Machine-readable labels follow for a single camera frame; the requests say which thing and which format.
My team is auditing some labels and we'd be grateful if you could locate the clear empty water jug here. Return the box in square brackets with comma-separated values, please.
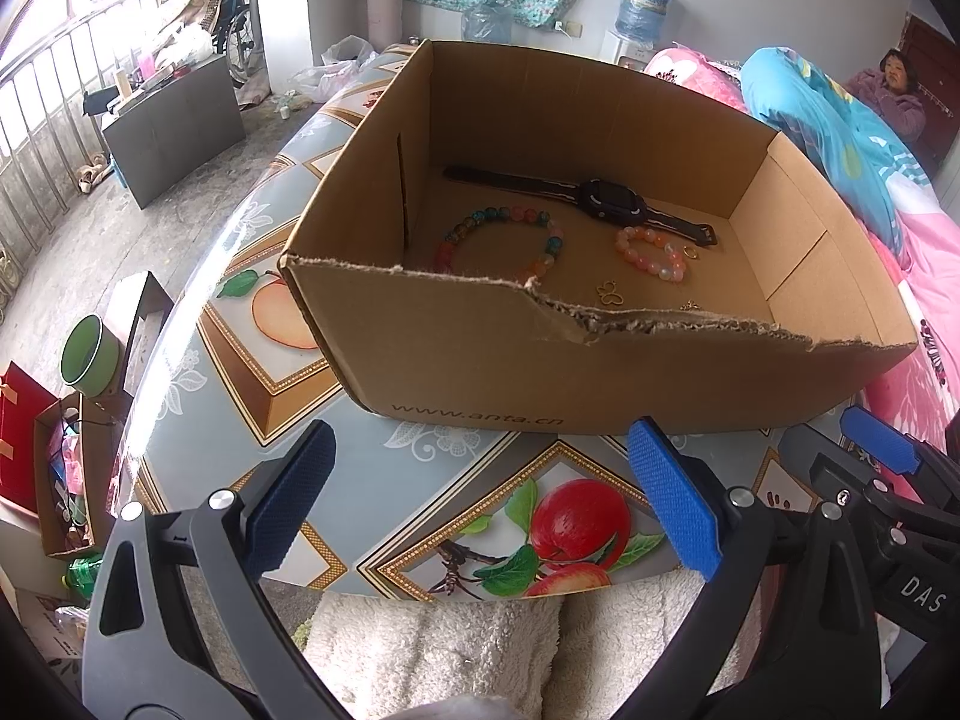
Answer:
[461, 1, 515, 46]

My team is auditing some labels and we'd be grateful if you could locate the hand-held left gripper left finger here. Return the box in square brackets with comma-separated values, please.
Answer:
[82, 420, 353, 720]

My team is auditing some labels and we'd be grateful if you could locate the wheelchair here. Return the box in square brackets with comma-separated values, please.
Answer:
[214, 0, 263, 87]

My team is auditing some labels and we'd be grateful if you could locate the clear plastic bag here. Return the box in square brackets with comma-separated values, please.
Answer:
[289, 34, 380, 102]

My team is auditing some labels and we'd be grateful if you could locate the cream fleece garment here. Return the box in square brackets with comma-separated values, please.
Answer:
[292, 570, 758, 720]

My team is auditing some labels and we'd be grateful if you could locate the multicolour bead bracelet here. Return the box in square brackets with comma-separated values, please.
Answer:
[433, 206, 567, 280]

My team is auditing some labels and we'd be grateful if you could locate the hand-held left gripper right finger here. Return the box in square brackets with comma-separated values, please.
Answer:
[622, 416, 878, 720]

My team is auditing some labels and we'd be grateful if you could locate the pink blanket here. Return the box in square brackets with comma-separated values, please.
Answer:
[641, 45, 960, 436]

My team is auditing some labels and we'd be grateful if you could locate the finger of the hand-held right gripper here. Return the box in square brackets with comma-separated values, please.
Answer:
[840, 405, 960, 522]
[780, 424, 931, 541]

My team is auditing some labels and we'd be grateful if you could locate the white water dispenser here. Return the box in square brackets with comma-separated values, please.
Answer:
[600, 28, 661, 72]

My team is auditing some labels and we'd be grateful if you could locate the small open cardboard box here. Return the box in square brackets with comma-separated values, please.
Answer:
[31, 390, 132, 560]

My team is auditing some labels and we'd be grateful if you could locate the green bucket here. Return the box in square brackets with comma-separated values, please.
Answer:
[60, 313, 125, 398]

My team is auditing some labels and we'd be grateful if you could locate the dark grey cabinet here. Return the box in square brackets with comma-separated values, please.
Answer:
[101, 52, 248, 209]

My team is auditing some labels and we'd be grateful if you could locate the blue blanket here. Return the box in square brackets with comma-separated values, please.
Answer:
[739, 46, 946, 271]

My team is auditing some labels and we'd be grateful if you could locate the pink bead bracelet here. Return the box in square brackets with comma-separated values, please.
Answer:
[615, 225, 689, 284]

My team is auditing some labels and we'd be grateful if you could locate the green plastic bottle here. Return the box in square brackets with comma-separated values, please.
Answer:
[64, 551, 102, 601]

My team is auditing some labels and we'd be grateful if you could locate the metal window railing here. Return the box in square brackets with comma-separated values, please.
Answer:
[0, 0, 166, 301]

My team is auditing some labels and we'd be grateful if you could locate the blue water jug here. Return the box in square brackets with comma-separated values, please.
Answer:
[616, 0, 674, 46]

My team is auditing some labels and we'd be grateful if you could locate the dark red door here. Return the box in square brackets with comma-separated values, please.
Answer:
[896, 11, 960, 166]

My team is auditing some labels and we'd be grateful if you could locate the black wristwatch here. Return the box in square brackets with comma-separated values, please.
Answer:
[442, 165, 719, 247]

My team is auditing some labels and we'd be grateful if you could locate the torn cardboard box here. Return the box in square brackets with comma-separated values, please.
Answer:
[277, 39, 920, 437]

